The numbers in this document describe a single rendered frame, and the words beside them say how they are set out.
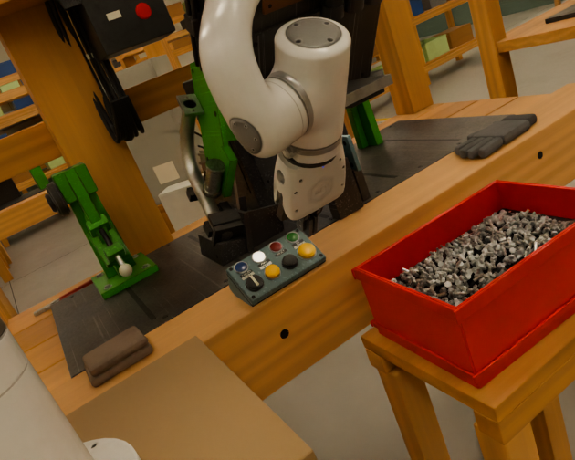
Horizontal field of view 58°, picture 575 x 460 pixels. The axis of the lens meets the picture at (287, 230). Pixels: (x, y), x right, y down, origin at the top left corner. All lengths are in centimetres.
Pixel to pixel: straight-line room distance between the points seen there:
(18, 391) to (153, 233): 92
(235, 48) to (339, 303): 50
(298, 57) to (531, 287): 40
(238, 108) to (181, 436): 34
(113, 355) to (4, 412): 37
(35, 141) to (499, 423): 116
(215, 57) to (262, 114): 7
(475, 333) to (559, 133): 69
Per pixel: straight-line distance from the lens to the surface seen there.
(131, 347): 84
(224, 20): 56
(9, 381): 49
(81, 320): 113
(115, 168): 133
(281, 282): 83
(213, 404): 59
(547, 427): 120
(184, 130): 112
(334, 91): 60
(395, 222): 94
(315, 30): 60
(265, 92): 55
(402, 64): 174
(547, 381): 74
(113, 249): 114
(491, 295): 66
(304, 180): 68
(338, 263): 88
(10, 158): 140
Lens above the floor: 127
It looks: 20 degrees down
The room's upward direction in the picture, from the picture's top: 22 degrees counter-clockwise
